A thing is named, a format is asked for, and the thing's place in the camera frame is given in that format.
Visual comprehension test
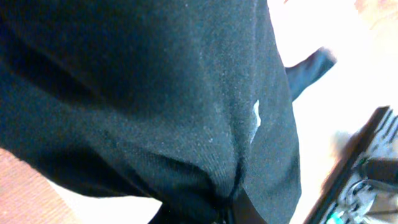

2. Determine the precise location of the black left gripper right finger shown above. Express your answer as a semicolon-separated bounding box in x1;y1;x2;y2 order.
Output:
231;190;267;224

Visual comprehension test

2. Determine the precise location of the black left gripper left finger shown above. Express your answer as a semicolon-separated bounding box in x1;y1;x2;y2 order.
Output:
149;198;224;224

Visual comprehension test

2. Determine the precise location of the black garment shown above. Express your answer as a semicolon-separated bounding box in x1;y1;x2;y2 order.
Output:
1;0;335;223

